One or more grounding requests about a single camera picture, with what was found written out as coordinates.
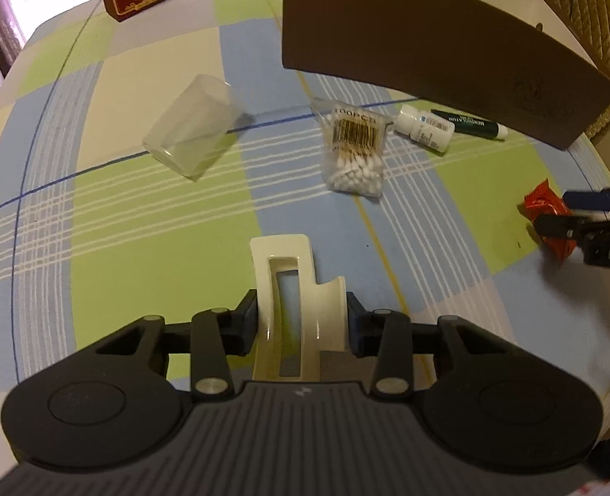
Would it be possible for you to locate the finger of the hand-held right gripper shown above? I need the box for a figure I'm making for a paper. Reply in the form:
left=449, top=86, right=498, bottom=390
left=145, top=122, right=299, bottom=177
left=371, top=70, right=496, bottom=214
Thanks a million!
left=535, top=215, right=595, bottom=243
left=563, top=182, right=610, bottom=212

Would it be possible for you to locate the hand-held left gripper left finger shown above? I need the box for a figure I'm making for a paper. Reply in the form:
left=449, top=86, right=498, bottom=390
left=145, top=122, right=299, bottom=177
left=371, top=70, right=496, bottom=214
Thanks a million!
left=95, top=289, right=260, bottom=400

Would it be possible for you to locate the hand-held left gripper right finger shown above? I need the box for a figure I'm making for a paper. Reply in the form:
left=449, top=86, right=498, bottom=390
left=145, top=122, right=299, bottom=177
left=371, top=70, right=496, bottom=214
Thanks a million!
left=346, top=292, right=512, bottom=400

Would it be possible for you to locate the red snack packet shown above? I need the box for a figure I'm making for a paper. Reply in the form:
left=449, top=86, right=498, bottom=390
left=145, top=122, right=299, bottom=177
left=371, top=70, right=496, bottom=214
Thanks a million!
left=517, top=181, right=581, bottom=262

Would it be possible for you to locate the cream tape dispenser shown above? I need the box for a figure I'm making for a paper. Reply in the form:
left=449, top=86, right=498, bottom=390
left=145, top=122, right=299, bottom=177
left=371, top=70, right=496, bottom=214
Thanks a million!
left=250, top=235, right=347, bottom=382

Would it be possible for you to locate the dark green tube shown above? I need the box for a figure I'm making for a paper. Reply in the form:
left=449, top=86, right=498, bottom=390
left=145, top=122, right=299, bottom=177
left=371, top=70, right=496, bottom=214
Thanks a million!
left=431, top=108, right=509, bottom=140

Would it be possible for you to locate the small white bottle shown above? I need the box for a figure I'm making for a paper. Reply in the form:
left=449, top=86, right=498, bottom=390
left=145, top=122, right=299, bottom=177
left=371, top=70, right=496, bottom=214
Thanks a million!
left=394, top=104, right=455, bottom=154

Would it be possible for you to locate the cotton swab bag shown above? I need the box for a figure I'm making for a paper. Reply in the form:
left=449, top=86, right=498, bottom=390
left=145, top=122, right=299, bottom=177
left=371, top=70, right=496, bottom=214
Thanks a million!
left=311, top=99, right=395, bottom=198

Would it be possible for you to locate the brown cardboard box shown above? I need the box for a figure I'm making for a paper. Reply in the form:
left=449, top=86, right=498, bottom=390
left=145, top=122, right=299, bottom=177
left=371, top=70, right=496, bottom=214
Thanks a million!
left=281, top=0, right=610, bottom=152

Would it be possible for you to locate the checkered tablecloth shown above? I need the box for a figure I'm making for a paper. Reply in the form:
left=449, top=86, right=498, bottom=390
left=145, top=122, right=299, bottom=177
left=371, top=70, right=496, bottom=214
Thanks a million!
left=0, top=0, right=610, bottom=476

